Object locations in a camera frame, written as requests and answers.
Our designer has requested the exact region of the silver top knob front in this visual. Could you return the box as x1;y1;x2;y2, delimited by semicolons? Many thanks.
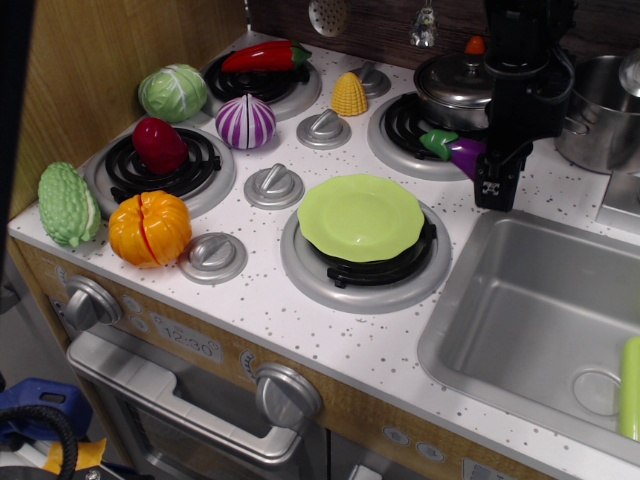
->
178;232;248;285

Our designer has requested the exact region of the small steel lidded pot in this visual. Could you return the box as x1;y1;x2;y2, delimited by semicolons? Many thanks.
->
413;36;493;131

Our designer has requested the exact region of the oven dial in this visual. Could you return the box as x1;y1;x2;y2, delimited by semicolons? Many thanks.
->
256;362;323;430
64;275;124;331

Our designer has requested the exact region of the light green plastic plate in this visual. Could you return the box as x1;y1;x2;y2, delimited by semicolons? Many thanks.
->
297;174;425;263

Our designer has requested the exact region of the left oven dial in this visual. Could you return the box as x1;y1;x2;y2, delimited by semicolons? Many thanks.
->
64;275;124;331

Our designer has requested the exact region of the green toy cabbage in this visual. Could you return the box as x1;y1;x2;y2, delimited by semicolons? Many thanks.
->
137;64;207;124

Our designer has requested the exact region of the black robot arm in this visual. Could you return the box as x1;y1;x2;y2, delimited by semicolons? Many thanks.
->
474;1;577;212

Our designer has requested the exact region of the grey plastic sink basin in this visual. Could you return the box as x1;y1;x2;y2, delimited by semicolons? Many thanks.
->
418;211;639;464

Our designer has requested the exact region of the purple toy eggplant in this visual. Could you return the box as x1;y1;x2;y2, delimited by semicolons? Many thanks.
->
419;129;486;180

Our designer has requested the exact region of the front right stove burner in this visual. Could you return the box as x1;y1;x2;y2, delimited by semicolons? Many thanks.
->
280;205;452;314

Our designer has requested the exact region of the back left stove burner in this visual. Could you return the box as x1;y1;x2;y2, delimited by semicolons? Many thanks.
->
202;53;322;121

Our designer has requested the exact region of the black braided cable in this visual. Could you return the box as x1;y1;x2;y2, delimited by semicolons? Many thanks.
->
0;404;80;474

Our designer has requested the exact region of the yellow cloth on floor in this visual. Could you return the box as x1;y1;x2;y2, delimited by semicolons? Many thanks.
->
42;438;108;474

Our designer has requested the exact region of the silver top knob rear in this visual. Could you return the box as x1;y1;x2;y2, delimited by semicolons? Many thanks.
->
296;109;351;150

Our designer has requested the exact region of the silver top knob back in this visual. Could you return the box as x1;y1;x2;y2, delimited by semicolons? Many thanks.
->
351;61;391;100

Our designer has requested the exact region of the front left stove burner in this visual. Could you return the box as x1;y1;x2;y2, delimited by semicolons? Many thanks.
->
83;124;237;220

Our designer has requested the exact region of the light green item in sink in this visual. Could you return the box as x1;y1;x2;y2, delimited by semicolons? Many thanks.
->
618;336;639;441

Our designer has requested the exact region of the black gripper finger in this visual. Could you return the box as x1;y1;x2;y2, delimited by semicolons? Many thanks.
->
473;144;532;212

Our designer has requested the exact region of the red toy chili pepper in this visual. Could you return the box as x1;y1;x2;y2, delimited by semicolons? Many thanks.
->
221;40;312;73

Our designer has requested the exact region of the hanging clear ornament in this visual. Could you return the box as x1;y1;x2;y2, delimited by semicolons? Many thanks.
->
409;1;438;48

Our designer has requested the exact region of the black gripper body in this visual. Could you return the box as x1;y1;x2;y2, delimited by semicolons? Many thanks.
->
485;47;574;160

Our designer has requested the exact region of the silver top knob middle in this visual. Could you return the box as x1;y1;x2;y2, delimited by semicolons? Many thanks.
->
244;163;305;210

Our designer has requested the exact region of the grey faucet base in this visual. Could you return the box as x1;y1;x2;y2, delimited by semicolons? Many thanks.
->
596;172;640;235

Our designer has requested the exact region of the purple striped toy onion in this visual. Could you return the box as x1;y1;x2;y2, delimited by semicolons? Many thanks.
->
215;94;276;150

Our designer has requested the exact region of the right oven dial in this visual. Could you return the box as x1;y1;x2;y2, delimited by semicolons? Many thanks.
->
256;362;323;430

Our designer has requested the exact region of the blue object on floor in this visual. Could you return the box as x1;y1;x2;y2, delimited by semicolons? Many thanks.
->
1;378;93;442

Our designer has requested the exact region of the orange toy pumpkin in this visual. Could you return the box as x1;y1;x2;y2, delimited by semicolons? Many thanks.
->
109;190;192;268

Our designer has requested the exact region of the silver knob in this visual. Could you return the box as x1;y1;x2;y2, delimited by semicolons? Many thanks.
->
178;232;248;285
351;61;391;100
296;109;351;150
244;163;305;210

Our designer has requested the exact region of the hanging silver strainer ladle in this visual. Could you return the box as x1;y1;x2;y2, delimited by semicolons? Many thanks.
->
308;0;350;38

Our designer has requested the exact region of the silver oven door handle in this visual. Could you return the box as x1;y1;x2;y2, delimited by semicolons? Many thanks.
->
67;332;301;468

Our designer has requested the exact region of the green toy bitter melon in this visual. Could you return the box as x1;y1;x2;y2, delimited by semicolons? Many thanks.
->
38;162;102;247

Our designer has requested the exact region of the large steel pot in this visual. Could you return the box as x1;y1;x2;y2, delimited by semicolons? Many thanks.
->
555;55;639;174

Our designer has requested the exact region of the yellow toy corn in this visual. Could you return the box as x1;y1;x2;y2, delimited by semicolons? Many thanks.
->
331;72;368;117

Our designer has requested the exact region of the dark red toy pepper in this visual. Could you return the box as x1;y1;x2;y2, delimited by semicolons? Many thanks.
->
132;117;189;174

